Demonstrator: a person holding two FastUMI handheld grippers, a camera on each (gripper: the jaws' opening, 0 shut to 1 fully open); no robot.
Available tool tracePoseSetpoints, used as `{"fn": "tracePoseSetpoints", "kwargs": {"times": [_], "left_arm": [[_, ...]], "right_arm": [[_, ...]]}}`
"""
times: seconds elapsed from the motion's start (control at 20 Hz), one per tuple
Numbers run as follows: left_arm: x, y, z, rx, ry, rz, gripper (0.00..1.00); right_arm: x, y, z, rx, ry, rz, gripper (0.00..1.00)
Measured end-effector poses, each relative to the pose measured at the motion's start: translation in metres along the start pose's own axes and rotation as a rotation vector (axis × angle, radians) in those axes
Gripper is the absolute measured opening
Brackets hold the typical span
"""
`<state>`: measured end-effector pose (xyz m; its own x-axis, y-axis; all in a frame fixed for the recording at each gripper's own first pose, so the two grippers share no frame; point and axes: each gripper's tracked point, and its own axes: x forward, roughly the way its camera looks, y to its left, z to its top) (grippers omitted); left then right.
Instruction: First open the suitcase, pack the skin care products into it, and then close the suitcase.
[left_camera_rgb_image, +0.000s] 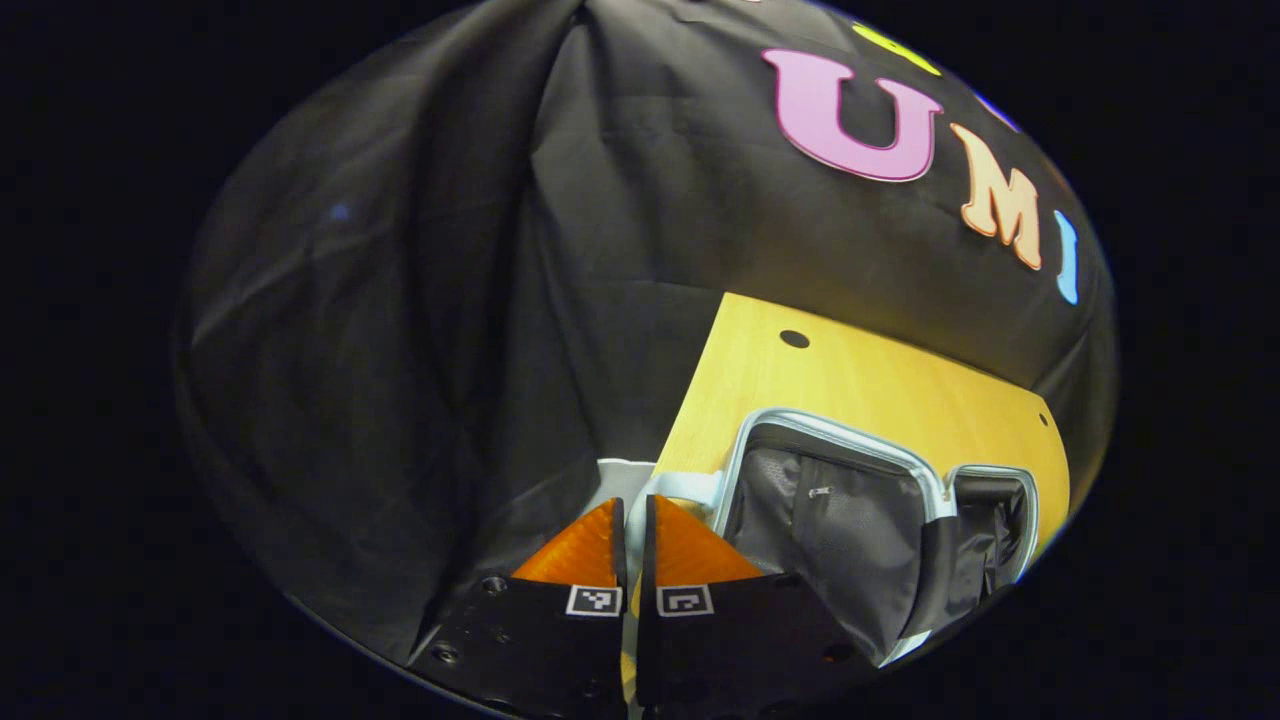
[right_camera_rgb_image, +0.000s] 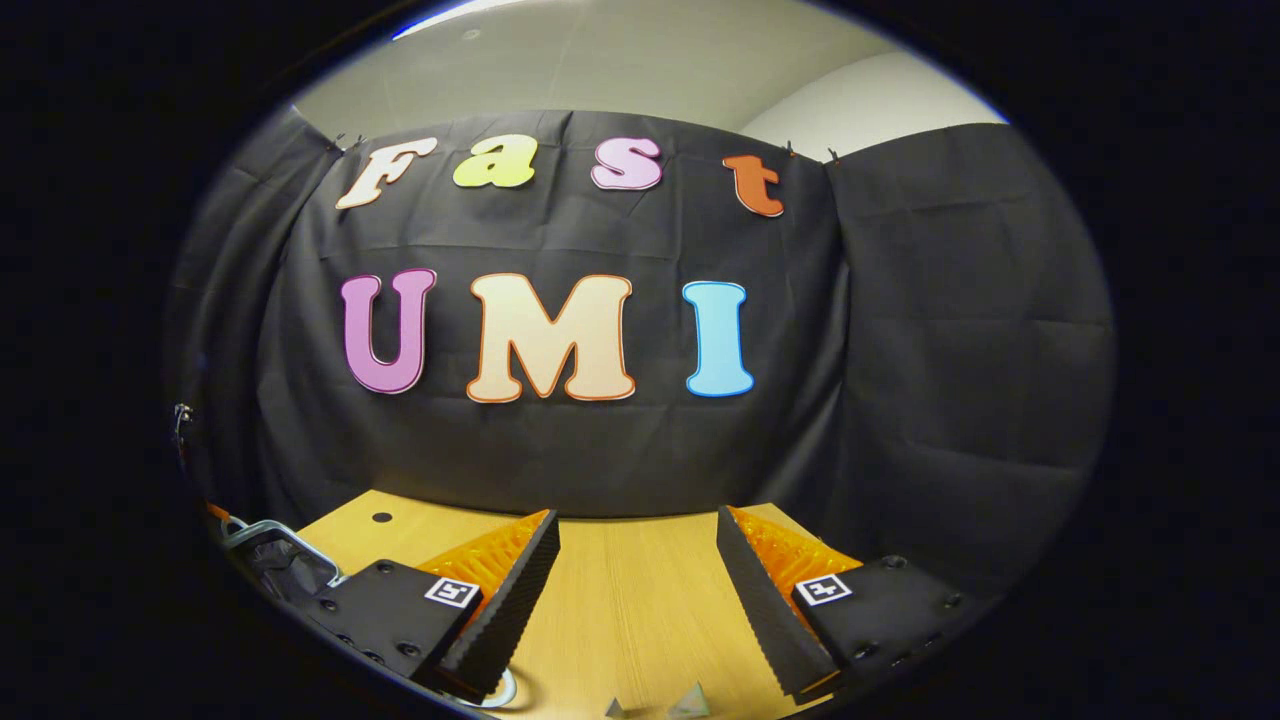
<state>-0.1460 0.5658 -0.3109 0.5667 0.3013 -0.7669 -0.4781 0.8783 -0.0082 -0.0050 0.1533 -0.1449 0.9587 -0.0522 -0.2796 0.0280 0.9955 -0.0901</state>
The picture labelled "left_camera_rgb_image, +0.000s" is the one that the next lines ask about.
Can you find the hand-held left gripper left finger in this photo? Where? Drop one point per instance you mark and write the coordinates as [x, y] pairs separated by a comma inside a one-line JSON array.
[[620, 540]]

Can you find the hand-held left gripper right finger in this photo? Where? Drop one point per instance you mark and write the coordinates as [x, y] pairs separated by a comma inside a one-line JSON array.
[[648, 540]]

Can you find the light blue suitcase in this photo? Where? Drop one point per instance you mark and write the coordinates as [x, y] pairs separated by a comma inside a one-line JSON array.
[[850, 540]]

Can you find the black backdrop cloth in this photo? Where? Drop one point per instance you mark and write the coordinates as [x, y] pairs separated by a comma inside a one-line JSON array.
[[450, 300]]

